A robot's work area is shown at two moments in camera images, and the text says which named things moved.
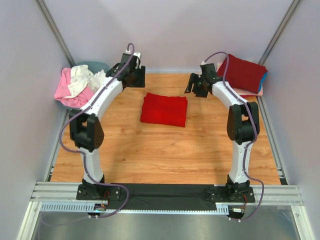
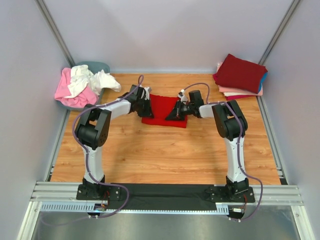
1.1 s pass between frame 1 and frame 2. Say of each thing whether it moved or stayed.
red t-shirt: stayed
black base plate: stayed
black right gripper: moved
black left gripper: moved
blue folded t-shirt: stayed
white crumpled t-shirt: stayed
